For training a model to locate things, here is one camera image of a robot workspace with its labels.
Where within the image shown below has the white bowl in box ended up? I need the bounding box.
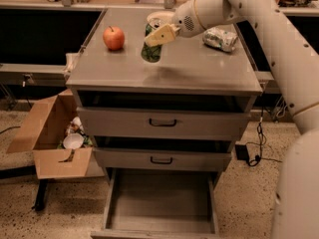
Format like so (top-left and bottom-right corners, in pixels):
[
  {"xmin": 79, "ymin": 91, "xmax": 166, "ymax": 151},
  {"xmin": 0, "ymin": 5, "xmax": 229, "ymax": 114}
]
[{"xmin": 63, "ymin": 133, "xmax": 84, "ymax": 149}]

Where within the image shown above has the middle grey drawer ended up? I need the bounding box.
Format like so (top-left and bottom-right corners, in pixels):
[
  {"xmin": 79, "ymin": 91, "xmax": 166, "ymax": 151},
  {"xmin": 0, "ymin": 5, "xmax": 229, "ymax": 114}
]
[{"xmin": 94, "ymin": 148, "xmax": 231, "ymax": 171}]

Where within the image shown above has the black cable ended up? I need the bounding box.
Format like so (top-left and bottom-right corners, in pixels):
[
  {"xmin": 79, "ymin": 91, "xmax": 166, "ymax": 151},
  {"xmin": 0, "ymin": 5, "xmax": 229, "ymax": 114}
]
[{"xmin": 245, "ymin": 108, "xmax": 283, "ymax": 167}]

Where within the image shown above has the top grey drawer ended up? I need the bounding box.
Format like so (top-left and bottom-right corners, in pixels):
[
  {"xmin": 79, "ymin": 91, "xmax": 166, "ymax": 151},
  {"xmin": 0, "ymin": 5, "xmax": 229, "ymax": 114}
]
[{"xmin": 77, "ymin": 108, "xmax": 250, "ymax": 141}]

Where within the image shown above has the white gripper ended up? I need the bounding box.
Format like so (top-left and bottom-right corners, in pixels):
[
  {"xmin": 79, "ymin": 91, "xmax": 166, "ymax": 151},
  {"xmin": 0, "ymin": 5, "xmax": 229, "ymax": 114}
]
[{"xmin": 145, "ymin": 0, "xmax": 203, "ymax": 47}]

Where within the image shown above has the red apple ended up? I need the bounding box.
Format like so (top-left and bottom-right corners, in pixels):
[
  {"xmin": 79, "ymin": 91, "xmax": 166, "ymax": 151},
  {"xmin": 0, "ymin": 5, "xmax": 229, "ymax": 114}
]
[{"xmin": 103, "ymin": 26, "xmax": 125, "ymax": 51}]

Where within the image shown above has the grey drawer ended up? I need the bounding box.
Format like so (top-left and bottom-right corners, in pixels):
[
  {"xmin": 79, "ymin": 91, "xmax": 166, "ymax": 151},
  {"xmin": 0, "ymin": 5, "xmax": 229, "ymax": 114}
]
[
  {"xmin": 94, "ymin": 148, "xmax": 231, "ymax": 171},
  {"xmin": 91, "ymin": 169, "xmax": 220, "ymax": 239},
  {"xmin": 77, "ymin": 108, "xmax": 250, "ymax": 141}
]

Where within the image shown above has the bottom grey drawer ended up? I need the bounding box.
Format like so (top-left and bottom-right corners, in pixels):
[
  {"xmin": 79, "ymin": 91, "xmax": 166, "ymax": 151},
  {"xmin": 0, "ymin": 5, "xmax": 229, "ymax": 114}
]
[{"xmin": 91, "ymin": 169, "xmax": 220, "ymax": 239}]

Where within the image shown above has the black table leg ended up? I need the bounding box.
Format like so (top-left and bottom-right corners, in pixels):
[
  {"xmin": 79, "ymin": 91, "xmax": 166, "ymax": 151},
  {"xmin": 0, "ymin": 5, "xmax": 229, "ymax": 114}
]
[{"xmin": 32, "ymin": 179, "xmax": 48, "ymax": 211}]

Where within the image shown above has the green soda can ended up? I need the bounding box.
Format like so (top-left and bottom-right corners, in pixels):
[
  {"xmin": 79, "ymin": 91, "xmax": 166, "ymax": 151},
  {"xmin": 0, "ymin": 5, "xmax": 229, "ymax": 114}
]
[{"xmin": 141, "ymin": 18, "xmax": 161, "ymax": 63}]

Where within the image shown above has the cardboard box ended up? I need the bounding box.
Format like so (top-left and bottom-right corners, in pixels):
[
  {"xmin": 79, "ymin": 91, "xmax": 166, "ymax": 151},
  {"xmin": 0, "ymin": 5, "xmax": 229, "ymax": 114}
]
[{"xmin": 7, "ymin": 90, "xmax": 103, "ymax": 179}]

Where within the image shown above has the black power adapter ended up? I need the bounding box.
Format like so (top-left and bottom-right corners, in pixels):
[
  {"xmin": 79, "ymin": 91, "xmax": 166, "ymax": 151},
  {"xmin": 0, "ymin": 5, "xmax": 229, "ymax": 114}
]
[{"xmin": 235, "ymin": 144, "xmax": 249, "ymax": 161}]

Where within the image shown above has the grey drawer cabinet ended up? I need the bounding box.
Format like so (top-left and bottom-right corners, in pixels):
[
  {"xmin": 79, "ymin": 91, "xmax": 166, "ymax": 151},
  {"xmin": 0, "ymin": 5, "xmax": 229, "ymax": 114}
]
[{"xmin": 65, "ymin": 7, "xmax": 263, "ymax": 191}]

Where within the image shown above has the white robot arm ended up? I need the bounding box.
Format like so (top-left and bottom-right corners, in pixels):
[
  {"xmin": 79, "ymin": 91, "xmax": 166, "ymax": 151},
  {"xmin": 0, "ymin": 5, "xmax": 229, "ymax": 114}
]
[{"xmin": 145, "ymin": 0, "xmax": 319, "ymax": 239}]

